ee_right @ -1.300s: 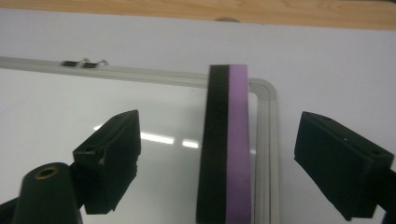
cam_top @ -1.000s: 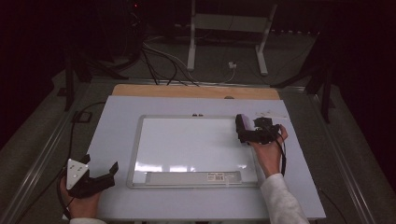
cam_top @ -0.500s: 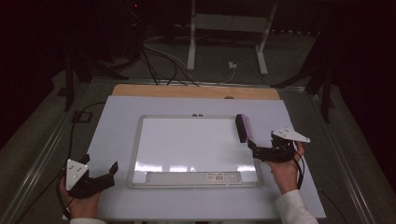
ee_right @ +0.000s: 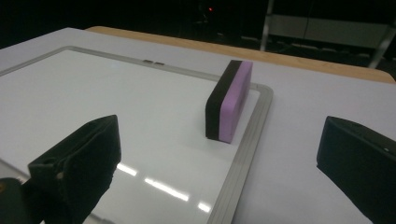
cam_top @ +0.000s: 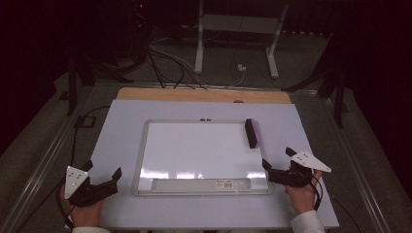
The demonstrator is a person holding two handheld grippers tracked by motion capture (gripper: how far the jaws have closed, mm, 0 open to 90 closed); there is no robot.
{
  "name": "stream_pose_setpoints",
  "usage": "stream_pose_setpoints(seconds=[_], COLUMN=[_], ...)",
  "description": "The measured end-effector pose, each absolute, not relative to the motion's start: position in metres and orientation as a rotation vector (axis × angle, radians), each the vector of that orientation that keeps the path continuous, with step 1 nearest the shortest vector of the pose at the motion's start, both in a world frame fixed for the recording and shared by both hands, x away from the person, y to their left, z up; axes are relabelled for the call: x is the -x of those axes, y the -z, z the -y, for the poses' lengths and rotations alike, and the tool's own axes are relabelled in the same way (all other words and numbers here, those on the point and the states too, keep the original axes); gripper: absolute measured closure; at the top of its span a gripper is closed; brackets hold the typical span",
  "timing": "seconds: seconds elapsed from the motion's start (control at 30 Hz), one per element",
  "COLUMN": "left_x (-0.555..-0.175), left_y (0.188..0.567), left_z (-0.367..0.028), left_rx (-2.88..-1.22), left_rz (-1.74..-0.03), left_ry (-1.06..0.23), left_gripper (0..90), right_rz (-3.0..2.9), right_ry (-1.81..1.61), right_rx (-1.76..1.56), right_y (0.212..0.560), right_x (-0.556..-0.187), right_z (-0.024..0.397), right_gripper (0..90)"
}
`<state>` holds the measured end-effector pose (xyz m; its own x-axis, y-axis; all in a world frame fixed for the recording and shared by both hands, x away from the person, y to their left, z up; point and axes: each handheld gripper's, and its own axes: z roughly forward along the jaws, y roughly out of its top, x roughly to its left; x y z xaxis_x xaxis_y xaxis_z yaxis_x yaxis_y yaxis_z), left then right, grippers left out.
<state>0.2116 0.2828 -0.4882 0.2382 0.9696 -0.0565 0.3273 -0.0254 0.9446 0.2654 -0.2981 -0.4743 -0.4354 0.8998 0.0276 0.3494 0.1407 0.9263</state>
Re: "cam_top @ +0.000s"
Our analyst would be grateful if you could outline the wooden table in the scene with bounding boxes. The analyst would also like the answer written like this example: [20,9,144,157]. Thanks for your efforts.
[116,86,292,105]

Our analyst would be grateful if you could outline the person's left hand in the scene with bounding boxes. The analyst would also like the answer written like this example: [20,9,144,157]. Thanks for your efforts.
[58,184,105,228]

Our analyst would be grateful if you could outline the grey metal stand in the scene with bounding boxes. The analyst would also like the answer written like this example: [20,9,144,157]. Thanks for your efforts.
[193,0,290,80]

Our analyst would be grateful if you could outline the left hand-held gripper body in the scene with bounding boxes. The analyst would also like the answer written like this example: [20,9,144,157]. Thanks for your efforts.
[63,160,119,209]

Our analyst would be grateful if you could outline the dark device with red light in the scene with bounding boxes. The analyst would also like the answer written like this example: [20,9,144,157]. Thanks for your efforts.
[128,0,154,61]

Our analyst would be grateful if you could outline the metal floor rail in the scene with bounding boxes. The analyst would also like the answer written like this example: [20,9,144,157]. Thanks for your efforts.
[320,95,395,233]
[0,84,95,233]
[92,80,320,97]

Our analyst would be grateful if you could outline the white table cover sheet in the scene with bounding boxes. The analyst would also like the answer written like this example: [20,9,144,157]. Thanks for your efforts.
[99,98,340,230]

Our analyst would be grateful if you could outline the silver-framed whiteboard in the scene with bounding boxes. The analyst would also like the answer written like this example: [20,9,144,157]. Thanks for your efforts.
[130,118,274,197]

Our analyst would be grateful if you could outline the person's right hand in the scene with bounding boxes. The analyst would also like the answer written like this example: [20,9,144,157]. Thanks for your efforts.
[284,170,324,216]

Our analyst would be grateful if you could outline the black square floor plate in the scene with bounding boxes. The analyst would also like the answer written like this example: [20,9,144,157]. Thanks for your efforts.
[74,115,97,129]

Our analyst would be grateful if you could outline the black tripod stand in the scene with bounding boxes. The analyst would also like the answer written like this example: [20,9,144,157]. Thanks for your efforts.
[58,52,134,117]
[281,62,350,129]

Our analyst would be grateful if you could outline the black floor cable bundle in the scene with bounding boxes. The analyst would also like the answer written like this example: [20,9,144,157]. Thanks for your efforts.
[146,48,208,90]

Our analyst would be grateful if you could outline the black and purple whiteboard eraser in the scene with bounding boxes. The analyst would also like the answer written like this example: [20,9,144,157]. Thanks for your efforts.
[244,117,262,150]

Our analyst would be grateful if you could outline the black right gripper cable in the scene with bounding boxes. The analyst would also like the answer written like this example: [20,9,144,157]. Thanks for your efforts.
[309,175,362,233]

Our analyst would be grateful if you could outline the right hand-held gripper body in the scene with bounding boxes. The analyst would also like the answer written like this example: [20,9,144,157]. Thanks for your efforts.
[267,150,332,188]

